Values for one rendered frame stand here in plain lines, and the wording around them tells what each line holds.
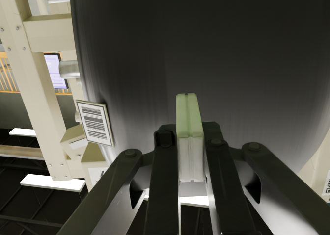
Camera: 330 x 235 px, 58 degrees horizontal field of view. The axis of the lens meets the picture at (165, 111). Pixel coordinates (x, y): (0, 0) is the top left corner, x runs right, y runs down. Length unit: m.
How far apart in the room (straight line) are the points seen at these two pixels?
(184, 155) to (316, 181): 0.59
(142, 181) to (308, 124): 0.24
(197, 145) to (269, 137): 0.20
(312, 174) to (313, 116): 0.38
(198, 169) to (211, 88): 0.15
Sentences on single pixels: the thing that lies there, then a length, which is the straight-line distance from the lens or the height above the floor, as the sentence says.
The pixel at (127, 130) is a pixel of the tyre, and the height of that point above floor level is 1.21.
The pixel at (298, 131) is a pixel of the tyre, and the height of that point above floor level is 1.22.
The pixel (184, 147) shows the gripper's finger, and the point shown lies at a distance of 0.16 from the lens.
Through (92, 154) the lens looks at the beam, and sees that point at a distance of 1.04.
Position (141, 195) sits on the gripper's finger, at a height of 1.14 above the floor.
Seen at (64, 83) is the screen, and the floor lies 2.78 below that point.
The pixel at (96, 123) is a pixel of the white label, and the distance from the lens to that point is 0.35.
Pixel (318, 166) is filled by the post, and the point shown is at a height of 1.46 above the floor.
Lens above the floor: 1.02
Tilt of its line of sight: 30 degrees up
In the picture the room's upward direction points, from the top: 175 degrees clockwise
